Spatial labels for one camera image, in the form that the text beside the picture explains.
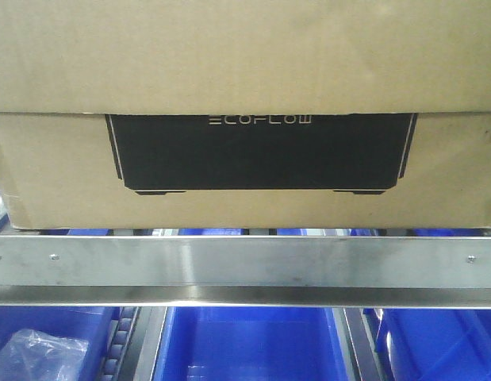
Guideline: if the brown EcoFlow cardboard box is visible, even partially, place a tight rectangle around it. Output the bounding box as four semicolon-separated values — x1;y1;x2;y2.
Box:
0;1;491;229

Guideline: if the blue middle storage bin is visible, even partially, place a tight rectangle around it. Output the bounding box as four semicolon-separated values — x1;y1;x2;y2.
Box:
153;306;348;380

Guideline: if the blue storage bin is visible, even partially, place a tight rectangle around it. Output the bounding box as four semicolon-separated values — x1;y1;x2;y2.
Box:
375;309;491;380
153;306;348;380

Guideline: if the roller track left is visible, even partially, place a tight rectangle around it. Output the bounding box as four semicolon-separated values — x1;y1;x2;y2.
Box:
97;306;139;381

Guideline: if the blue right storage bin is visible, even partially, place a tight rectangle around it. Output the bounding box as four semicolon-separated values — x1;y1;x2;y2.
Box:
375;309;491;380

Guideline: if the blue bin with plastic bag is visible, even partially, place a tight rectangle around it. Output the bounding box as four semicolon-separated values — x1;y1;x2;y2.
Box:
0;306;120;380

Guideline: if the clear plastic bag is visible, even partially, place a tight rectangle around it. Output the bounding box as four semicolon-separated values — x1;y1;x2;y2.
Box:
0;329;89;380

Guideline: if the metal shelf front rail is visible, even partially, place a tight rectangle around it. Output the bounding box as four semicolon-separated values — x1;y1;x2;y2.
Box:
0;236;491;309

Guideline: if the metal divider rail right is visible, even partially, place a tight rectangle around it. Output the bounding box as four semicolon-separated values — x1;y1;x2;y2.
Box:
343;308;385;380

